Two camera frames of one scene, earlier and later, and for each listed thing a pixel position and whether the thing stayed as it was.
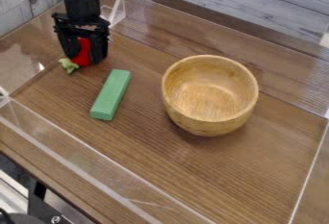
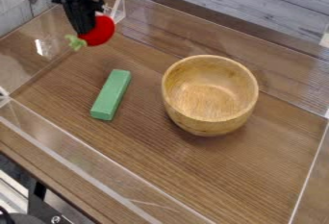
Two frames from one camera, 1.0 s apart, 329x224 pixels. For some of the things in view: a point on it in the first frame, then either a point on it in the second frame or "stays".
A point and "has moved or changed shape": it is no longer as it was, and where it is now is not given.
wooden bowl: (209, 95) stays
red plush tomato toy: (82, 57) has moved or changed shape
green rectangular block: (113, 96) stays
